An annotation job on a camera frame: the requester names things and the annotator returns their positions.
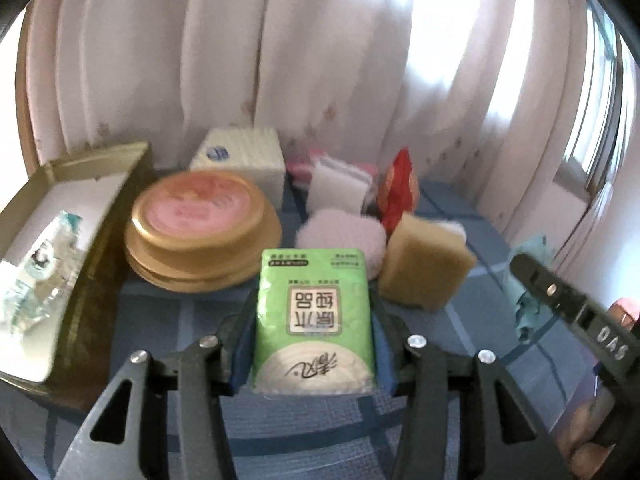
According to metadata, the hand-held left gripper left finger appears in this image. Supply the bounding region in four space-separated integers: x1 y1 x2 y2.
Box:
55 297 261 480

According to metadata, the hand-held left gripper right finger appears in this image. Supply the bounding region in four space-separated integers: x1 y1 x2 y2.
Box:
367 300 571 480

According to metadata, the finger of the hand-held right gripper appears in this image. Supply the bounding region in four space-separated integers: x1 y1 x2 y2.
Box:
509 253 588 331

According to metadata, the green tissue packet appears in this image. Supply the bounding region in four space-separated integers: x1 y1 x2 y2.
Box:
250 247 377 395

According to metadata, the yellow sponge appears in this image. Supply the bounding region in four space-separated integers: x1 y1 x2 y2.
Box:
377 212 477 313

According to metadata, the pink round puff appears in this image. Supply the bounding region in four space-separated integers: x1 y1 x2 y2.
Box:
294 208 387 277

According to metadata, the red packet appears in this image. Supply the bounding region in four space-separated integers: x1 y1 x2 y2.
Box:
376 147 421 233

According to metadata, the gold rectangular box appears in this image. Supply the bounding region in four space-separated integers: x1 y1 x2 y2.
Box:
0 141 156 401

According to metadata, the clear-wrapped tissue packet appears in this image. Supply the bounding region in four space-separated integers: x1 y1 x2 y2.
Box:
0 210 86 331

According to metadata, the person's right hand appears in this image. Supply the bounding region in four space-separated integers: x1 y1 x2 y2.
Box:
555 390 640 480

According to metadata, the teal cloth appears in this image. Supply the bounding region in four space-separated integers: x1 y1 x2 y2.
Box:
505 234 566 343

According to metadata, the blue plaid bed sheet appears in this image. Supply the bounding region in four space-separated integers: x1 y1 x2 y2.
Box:
0 175 616 480

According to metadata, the round gold tin pink lid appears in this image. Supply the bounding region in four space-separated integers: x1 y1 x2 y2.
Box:
124 170 283 292

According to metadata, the white pink cloth stack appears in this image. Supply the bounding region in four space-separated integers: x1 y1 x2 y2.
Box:
307 156 373 217

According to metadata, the white square tissue pack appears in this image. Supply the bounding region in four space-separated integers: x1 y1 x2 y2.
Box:
189 126 286 206

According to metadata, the white floral curtain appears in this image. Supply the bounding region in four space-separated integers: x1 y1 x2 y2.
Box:
20 0 601 241

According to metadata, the window frame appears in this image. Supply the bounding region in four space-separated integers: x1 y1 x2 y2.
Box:
555 0 640 211

